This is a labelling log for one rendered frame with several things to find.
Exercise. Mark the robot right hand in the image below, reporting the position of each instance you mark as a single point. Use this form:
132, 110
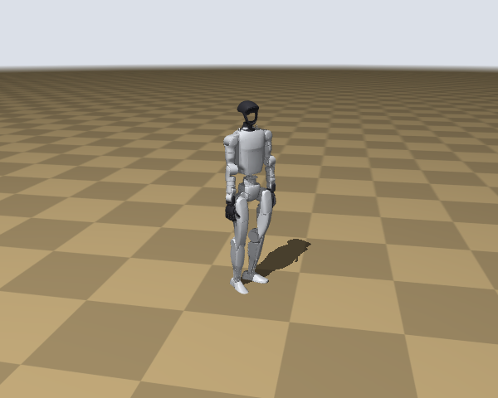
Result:
230, 210

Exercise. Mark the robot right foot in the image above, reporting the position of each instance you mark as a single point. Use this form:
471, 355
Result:
238, 286

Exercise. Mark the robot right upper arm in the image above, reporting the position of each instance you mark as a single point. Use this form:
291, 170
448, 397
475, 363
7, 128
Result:
230, 142

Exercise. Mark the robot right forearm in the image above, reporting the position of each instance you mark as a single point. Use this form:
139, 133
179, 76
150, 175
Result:
231, 186

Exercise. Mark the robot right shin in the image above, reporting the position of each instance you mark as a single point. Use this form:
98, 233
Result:
237, 257

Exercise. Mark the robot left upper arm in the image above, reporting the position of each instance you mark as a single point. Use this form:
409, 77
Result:
268, 158

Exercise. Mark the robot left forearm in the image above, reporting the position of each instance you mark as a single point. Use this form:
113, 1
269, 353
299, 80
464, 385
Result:
270, 175

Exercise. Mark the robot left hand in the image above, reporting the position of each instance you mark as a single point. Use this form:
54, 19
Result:
273, 188

